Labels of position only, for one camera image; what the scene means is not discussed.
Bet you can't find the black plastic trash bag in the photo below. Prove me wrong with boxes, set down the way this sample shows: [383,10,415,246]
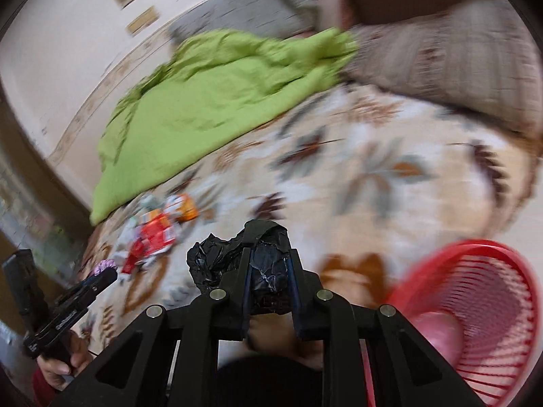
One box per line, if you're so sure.
[187,219,292,316]

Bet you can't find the orange snack bag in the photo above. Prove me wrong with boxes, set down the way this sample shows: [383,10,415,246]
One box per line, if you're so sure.
[164,193,199,223]

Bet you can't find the red and white carton box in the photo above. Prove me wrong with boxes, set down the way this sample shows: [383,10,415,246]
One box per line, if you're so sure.
[120,210,176,275]

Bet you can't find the person left hand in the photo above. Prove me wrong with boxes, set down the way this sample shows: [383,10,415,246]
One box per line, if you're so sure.
[37,331,93,391]

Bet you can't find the purple crumpled wrapper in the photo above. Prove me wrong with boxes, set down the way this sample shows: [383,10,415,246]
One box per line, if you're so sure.
[93,259,117,276]

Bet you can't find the floral leaf pattern blanket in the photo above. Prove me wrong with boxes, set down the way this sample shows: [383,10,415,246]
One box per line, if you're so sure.
[75,84,539,353]

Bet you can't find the green quilt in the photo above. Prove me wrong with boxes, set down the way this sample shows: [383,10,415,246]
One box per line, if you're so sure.
[90,27,358,224]

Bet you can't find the red plastic waste basket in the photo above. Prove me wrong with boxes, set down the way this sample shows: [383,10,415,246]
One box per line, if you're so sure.
[384,240,540,406]

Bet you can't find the grey quilted pillow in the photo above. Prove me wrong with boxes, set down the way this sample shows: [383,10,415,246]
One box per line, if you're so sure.
[168,0,318,45]

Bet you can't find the striped beige floral pillow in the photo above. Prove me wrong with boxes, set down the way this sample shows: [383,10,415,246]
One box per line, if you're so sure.
[343,0,542,140]

